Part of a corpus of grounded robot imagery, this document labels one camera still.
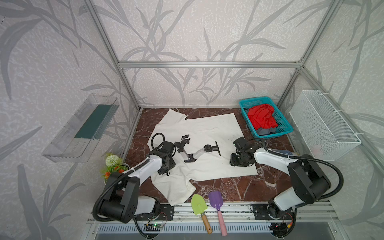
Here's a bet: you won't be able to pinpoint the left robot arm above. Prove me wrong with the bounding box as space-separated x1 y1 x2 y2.
92 141 176 224

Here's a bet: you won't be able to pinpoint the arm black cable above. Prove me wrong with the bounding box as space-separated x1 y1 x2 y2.
262 140 345 238
92 132 166 239

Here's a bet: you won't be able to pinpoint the red t-shirt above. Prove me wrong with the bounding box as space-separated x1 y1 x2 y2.
247 104 279 130

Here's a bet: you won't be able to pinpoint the purple toy shovel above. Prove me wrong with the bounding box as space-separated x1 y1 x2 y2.
209 191 228 237

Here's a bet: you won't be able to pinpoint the blue dotted work glove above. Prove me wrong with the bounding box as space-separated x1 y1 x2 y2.
277 150 293 155

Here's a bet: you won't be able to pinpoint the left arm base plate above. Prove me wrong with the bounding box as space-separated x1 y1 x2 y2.
135 204 175 221

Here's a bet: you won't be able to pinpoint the grey t-shirt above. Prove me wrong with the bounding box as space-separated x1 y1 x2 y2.
256 128 277 136

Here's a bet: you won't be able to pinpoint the white printed t-shirt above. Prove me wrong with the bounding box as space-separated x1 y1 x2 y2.
151 110 258 206

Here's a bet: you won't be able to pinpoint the teal plastic basket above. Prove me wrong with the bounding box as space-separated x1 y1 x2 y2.
239 97 293 139

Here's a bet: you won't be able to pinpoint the clear plastic wall shelf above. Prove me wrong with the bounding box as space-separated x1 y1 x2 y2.
42 94 120 163

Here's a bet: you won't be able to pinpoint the aluminium front rail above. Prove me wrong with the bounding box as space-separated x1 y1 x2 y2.
86 201 340 224

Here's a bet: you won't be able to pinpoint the pink object in wire basket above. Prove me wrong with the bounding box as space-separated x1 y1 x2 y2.
311 145 324 159

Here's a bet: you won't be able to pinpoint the small green circuit board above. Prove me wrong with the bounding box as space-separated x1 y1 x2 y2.
145 223 166 232

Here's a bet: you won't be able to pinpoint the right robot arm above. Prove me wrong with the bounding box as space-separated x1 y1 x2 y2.
230 137 332 214

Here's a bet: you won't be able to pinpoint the potted artificial flowers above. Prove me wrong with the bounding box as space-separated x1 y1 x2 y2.
101 153 130 184

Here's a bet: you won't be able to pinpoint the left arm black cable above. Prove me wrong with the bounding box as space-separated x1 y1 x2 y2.
92 132 166 239

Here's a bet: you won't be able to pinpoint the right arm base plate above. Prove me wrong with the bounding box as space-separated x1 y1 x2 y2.
250 204 295 220

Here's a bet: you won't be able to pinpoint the aluminium frame crossbar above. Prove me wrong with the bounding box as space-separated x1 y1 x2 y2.
118 61 302 69

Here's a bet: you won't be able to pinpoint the white wire mesh basket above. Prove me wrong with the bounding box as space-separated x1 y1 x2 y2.
290 90 361 162

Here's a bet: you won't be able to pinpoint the green toy shovel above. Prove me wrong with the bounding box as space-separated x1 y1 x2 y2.
191 194 213 234

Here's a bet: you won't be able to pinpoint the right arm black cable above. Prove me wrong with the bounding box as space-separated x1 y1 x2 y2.
262 140 345 238

